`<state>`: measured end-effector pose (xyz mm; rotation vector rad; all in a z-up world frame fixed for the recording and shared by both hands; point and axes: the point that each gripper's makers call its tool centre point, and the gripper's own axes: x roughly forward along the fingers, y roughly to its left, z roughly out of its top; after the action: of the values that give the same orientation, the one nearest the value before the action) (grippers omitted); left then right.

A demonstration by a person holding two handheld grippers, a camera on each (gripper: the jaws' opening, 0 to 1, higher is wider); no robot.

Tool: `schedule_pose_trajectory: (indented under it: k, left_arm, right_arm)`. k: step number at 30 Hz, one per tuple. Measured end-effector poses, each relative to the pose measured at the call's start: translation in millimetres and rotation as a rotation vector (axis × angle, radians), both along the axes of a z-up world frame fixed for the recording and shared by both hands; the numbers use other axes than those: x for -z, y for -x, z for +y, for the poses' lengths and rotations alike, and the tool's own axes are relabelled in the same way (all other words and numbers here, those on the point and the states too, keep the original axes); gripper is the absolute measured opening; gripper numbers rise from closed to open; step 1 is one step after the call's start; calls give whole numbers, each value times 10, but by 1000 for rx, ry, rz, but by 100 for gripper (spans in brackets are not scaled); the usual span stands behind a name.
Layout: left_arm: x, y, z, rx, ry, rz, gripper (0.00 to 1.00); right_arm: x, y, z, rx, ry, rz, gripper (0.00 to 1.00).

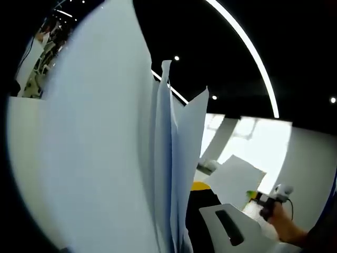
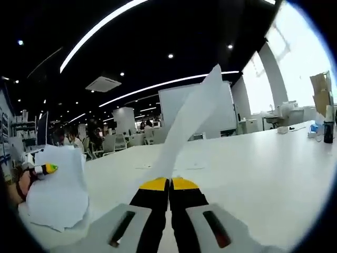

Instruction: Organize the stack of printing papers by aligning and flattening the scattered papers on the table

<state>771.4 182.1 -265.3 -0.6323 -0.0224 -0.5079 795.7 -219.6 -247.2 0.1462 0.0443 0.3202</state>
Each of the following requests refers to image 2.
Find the white printing paper sheet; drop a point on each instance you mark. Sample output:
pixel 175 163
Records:
pixel 184 126

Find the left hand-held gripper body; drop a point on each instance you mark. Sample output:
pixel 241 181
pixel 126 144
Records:
pixel 29 161

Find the curved ceiling light strip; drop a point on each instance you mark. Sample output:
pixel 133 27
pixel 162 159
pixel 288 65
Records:
pixel 92 34
pixel 158 85

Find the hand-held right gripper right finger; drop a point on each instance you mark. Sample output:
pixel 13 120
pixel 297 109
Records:
pixel 189 210

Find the black bottle white cap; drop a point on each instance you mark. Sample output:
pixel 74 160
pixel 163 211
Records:
pixel 328 131

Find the computer monitor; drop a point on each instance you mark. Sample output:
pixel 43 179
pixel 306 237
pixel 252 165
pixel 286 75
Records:
pixel 42 129

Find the small white box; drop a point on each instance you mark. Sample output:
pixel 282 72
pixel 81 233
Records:
pixel 282 130

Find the white pillar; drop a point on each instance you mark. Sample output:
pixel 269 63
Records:
pixel 123 120

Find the cluttered desk with sink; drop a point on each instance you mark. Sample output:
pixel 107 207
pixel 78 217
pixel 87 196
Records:
pixel 287 116

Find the white printing papers bundle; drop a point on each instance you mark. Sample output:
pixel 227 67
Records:
pixel 60 200

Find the white office chair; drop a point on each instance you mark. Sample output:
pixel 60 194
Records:
pixel 116 145

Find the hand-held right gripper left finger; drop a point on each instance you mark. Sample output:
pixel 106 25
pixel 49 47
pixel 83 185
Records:
pixel 147 210

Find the blue tissue pack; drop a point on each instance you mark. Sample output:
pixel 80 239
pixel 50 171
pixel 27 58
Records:
pixel 314 130

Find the person's left hand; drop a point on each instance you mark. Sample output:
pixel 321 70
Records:
pixel 25 184

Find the large window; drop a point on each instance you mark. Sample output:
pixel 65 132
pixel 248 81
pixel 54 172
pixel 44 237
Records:
pixel 302 66

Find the brown cardboard box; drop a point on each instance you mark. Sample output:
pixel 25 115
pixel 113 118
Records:
pixel 321 95

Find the whiteboard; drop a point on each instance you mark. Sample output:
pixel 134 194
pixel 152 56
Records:
pixel 171 105

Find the ceiling air conditioner unit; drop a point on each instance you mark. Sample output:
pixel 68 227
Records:
pixel 103 84

